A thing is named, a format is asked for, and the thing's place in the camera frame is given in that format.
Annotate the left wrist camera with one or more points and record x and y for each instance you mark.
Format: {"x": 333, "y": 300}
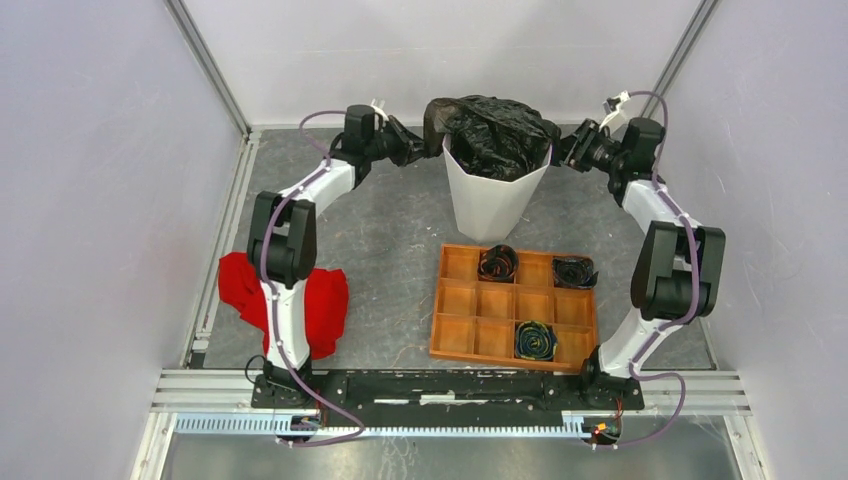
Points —
{"x": 377, "y": 105}

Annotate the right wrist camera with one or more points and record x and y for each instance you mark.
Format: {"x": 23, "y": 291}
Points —
{"x": 615, "y": 116}

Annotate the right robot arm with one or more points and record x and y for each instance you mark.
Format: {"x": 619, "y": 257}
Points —
{"x": 678, "y": 270}

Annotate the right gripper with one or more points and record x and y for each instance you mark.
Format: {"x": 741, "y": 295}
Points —
{"x": 574, "y": 148}

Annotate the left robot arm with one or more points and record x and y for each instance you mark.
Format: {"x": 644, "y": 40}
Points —
{"x": 282, "y": 243}

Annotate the white trash bin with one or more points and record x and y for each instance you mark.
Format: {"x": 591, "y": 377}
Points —
{"x": 487, "y": 210}

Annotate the wooden compartment tray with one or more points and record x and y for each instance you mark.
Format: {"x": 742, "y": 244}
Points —
{"x": 474, "y": 321}

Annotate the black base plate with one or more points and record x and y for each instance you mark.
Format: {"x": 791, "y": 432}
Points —
{"x": 447, "y": 398}

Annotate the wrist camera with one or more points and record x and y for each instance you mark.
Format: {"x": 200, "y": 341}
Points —
{"x": 615, "y": 116}
{"x": 377, "y": 105}

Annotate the rolled sock orange stripes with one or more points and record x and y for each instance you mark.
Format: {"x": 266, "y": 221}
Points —
{"x": 498, "y": 264}

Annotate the rolled sock dark green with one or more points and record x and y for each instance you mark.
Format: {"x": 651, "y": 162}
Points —
{"x": 574, "y": 272}

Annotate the rolled sock yellow blue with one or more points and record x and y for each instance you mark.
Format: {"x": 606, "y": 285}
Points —
{"x": 535, "y": 341}

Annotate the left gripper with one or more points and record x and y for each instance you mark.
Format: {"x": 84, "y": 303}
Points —
{"x": 410, "y": 146}

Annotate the white slotted cable duct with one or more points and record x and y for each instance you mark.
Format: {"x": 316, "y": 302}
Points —
{"x": 299, "y": 426}

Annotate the red cloth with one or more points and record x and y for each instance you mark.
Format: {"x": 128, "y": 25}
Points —
{"x": 326, "y": 300}

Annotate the black trash bag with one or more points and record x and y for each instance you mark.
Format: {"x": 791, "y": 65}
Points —
{"x": 489, "y": 137}

